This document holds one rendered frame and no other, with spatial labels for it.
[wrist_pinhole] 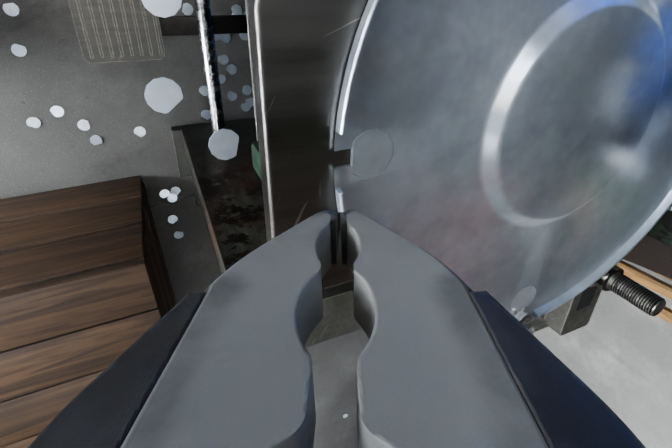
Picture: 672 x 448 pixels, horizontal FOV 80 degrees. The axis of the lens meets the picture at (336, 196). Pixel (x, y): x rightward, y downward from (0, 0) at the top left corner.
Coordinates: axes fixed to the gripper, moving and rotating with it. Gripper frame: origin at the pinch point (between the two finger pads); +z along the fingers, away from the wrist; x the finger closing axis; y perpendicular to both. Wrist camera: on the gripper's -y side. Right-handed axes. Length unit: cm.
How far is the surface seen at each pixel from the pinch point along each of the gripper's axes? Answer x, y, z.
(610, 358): 106, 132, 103
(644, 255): 39, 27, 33
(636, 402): 111, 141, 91
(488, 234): 8.4, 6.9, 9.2
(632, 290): 23.6, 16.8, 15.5
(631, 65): 15.1, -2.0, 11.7
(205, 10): -22, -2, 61
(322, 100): -0.7, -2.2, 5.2
